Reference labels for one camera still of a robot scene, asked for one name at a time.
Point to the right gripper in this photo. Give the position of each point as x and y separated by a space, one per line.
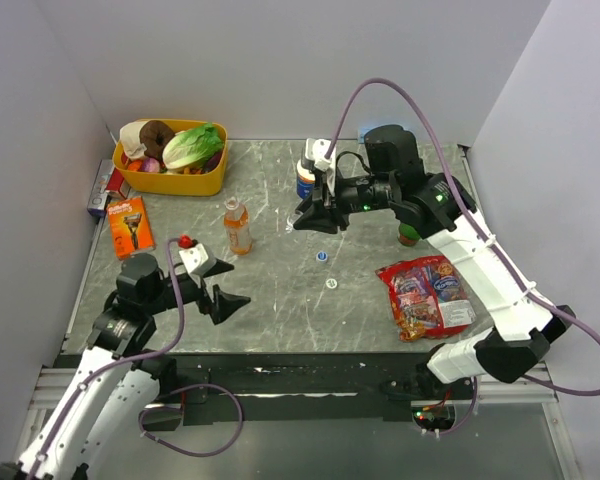
319 218

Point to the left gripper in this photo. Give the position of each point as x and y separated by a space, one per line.
224 303

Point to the orange drink bottle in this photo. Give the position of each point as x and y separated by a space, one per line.
236 223

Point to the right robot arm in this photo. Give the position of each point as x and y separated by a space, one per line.
445 215

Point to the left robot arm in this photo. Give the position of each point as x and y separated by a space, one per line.
117 376

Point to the green glass bottle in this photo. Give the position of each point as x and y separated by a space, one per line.
407 235

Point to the toilet paper roll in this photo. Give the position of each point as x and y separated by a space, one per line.
305 179

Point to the blue tissue pack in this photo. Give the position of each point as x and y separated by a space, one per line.
362 132

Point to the orange razor box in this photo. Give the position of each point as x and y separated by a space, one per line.
130 228

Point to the yellow plastic bin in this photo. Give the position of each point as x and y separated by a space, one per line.
205 181

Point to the toy lettuce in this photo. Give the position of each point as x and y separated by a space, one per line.
192 148

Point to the purple toy onion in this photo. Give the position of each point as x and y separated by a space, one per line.
151 165

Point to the red small box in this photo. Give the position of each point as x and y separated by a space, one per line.
117 187

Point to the red snack bag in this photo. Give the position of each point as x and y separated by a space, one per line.
426 298

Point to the purple white box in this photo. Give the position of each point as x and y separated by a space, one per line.
99 196

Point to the brown plush donut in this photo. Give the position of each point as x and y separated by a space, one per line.
154 135

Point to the beige plush toy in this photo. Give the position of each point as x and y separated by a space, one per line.
129 138

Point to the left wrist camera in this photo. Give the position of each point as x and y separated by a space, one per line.
196 258

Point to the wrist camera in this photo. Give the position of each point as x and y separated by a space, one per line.
319 156
196 258

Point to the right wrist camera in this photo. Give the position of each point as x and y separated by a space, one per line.
319 156

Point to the black base frame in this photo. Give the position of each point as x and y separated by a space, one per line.
220 387

